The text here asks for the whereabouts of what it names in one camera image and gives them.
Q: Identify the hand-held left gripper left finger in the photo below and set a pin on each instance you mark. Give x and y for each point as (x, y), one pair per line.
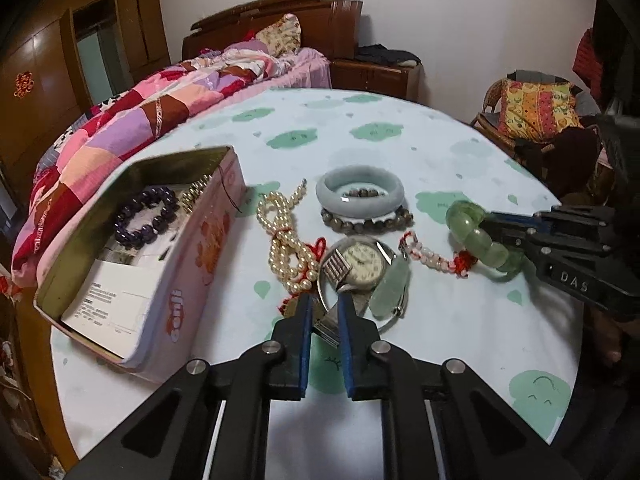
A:
(303, 345)

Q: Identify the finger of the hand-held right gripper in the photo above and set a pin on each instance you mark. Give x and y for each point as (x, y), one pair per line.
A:
(515, 220)
(565, 270)

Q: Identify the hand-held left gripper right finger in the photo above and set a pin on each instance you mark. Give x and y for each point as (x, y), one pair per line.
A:
(345, 345)

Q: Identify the thin silver bangle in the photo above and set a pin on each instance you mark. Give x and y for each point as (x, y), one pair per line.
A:
(386, 328)

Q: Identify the silver wristwatch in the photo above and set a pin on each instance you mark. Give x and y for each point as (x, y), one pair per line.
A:
(357, 262)

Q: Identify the pink tin box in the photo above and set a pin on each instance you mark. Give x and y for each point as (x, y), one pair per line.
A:
(200, 280)

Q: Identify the pale jade bangle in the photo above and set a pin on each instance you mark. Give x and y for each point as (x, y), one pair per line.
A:
(332, 196)

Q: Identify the dark cloth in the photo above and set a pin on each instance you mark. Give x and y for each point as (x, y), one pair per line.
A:
(565, 160)

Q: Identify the colourful patterned cushion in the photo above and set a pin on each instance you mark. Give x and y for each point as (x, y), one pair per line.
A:
(540, 110)

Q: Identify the red hanging garment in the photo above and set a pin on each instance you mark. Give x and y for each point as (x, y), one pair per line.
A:
(585, 60)

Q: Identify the wicker chair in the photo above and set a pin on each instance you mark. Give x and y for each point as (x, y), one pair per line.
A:
(492, 120)

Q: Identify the wooden nightstand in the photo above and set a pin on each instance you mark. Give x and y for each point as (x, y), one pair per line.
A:
(375, 80)

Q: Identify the dark folded clothes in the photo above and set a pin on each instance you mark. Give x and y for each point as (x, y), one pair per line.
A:
(385, 55)

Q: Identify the pink bedsheet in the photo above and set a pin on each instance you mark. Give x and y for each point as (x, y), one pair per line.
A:
(312, 67)

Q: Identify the wooden bed headboard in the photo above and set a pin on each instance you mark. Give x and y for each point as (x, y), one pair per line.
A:
(325, 25)

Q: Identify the patchwork quilt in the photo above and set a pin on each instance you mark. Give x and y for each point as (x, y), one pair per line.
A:
(110, 135)

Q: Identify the floral pillow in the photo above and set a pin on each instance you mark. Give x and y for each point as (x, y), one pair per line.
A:
(280, 35)

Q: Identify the red paper decoration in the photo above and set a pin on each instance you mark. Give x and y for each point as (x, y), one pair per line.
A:
(22, 85)

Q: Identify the wooden wardrobe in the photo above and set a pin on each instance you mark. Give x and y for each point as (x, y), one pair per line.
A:
(45, 60)

